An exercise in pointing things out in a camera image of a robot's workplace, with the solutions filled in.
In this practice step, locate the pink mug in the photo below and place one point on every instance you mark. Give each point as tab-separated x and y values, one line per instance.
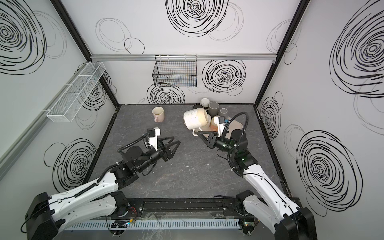
158	114

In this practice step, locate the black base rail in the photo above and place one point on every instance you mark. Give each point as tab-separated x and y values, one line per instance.
227	206

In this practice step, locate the white wire shelf basket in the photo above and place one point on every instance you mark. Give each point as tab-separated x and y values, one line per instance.
83	92

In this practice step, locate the wide grey mug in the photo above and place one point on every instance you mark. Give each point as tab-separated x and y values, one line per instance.
213	109

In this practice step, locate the tall grey mug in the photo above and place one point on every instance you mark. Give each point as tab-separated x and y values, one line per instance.
223	112

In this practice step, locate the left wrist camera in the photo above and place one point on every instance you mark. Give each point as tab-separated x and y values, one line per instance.
152	138

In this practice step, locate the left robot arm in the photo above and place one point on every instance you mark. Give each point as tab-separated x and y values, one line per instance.
49	215

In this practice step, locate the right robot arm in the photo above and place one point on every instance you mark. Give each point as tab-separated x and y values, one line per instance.
284	218

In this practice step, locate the speckled cream mug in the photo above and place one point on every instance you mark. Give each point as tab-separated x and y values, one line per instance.
196	119

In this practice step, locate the small white mug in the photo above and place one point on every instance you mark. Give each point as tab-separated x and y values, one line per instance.
205	102

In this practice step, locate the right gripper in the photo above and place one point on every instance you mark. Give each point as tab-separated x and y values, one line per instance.
212	141

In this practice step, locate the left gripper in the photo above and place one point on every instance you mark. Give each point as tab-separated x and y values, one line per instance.
163	152

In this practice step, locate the white slotted cable duct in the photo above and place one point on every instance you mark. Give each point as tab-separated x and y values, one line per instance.
165	224

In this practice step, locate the orange and cream mug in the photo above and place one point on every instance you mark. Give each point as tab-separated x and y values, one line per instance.
215	121

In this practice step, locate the black wire basket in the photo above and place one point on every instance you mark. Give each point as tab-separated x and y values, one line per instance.
176	70

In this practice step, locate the black mug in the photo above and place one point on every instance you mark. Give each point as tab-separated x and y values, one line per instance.
197	106

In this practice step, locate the beige plastic tray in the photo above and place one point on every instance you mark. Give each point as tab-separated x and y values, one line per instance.
235	125

